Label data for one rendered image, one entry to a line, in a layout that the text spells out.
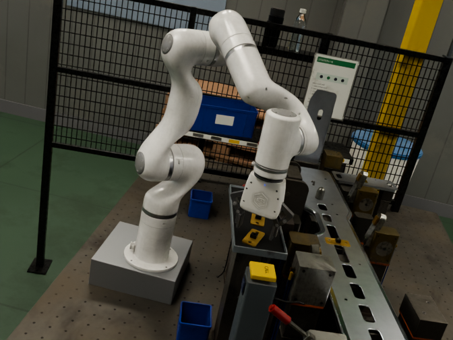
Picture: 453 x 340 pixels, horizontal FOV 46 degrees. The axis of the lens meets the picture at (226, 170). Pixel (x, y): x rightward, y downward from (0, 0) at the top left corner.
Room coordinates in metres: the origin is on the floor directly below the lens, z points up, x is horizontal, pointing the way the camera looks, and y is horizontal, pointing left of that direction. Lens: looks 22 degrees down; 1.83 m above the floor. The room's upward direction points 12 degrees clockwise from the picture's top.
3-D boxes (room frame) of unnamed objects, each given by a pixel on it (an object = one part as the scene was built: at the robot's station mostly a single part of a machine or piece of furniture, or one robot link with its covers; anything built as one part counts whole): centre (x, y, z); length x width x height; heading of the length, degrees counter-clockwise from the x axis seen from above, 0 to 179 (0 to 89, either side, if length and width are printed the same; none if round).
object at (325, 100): (2.33, -0.35, 1.17); 0.12 x 0.01 x 0.34; 96
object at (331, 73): (2.63, -0.41, 1.30); 0.23 x 0.02 x 0.31; 96
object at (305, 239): (1.42, -0.26, 0.89); 0.12 x 0.08 x 0.38; 96
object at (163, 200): (1.62, 0.16, 1.10); 0.19 x 0.12 x 0.24; 127
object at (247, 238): (1.22, -0.10, 1.17); 0.08 x 0.04 x 0.01; 162
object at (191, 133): (2.48, -0.13, 1.02); 0.90 x 0.22 x 0.03; 96
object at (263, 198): (1.22, -0.11, 1.30); 0.10 x 0.07 x 0.11; 72
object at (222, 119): (2.46, 0.07, 1.10); 0.30 x 0.17 x 0.13; 103
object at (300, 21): (2.70, -0.20, 1.53); 0.07 x 0.07 x 0.20
